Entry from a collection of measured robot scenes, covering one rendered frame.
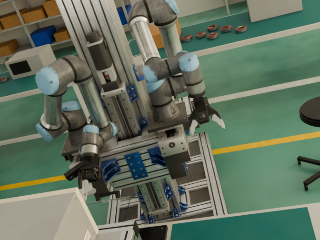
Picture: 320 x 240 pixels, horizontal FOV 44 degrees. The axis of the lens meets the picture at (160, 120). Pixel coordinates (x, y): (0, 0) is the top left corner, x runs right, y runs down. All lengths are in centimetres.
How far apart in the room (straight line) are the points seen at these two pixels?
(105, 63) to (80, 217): 100
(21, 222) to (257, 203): 201
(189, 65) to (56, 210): 72
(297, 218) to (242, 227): 23
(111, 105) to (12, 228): 109
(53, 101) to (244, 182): 181
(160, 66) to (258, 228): 81
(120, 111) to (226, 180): 133
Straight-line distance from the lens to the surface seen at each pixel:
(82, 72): 187
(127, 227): 146
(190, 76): 157
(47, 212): 135
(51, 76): 178
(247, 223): 185
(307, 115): 285
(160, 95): 210
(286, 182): 318
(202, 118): 157
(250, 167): 337
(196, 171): 313
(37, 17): 819
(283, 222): 183
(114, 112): 228
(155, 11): 192
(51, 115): 202
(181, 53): 169
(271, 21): 413
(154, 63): 167
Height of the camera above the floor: 205
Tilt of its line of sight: 28 degrees down
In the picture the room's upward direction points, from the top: 19 degrees counter-clockwise
